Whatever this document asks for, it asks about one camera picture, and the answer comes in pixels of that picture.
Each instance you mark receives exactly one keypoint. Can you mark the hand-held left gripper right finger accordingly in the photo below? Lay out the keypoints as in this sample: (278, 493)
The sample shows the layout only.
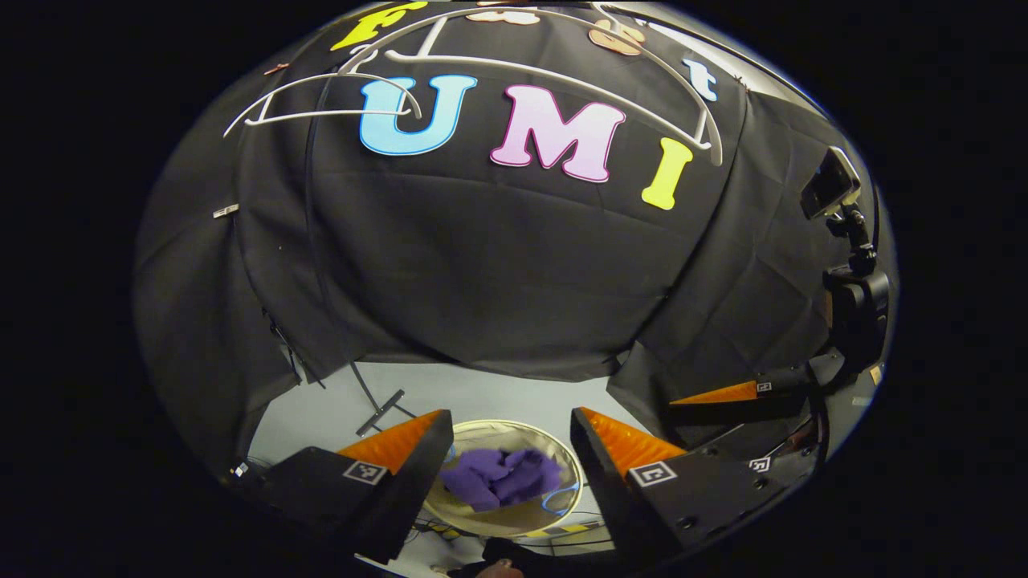
(614, 482)

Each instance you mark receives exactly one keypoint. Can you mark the purple ribbed jacket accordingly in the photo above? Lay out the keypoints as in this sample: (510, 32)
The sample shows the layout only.
(498, 479)

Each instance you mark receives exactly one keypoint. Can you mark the white plastic hanger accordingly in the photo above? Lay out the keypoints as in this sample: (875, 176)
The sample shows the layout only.
(562, 83)
(321, 117)

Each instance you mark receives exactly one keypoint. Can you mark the black rack pole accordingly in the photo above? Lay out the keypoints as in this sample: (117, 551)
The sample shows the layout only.
(307, 201)

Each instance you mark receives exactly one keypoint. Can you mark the silver clip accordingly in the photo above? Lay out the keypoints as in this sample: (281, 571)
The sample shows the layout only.
(226, 210)

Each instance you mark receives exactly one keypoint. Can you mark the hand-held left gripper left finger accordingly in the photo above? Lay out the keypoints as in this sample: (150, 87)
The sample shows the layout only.
(409, 482)

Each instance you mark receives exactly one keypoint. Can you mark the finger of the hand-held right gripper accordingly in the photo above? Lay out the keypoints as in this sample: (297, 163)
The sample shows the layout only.
(747, 409)
(783, 453)

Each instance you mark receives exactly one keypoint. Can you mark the pink clip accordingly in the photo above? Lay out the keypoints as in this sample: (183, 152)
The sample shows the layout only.
(276, 69)

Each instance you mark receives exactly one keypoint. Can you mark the round beige laundry hamper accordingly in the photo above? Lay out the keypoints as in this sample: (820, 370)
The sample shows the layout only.
(546, 445)

